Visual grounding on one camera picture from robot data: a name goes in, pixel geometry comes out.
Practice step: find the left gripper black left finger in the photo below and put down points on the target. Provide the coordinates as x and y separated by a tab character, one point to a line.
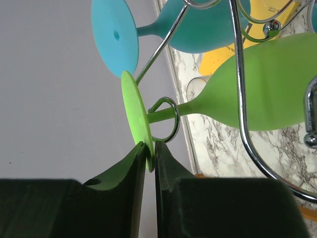
106	206

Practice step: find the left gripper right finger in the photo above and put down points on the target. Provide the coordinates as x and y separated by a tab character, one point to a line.
191	207

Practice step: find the green plastic wine glass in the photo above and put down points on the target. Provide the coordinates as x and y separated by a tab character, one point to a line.
277	73

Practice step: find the clear wine glass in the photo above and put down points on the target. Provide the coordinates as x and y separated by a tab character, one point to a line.
195	86

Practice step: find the wooden dish rack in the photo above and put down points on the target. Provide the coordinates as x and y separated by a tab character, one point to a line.
308	213

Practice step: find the chrome wine glass rack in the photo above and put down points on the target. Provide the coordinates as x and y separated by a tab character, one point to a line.
310	100

